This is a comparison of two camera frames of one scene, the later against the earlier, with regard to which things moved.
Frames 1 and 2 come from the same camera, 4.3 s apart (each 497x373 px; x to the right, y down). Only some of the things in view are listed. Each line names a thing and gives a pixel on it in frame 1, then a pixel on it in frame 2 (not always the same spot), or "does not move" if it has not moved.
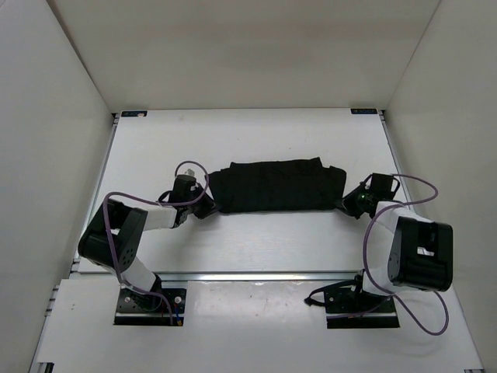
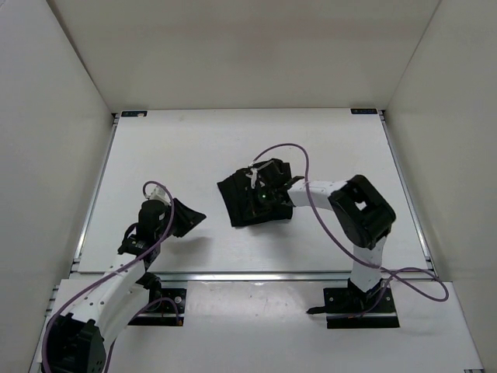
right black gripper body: x=362 y=194 → x=264 y=196
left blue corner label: x=133 y=113 does not move
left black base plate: x=140 y=308 does not move
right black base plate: x=356 y=308 does not move
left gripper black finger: x=205 y=207 → x=185 y=218
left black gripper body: x=197 y=191 → x=161 y=226
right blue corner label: x=363 y=111 does not move
